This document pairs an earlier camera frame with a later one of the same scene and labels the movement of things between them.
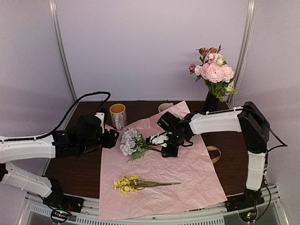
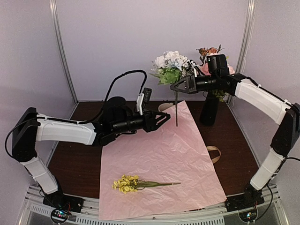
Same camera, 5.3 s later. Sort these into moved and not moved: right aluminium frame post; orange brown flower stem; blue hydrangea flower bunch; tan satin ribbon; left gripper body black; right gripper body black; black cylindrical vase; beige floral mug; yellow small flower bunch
Moved: blue hydrangea flower bunch; left gripper body black; right gripper body black
Not moved: black cylindrical vase; yellow small flower bunch; right aluminium frame post; beige floral mug; tan satin ribbon; orange brown flower stem
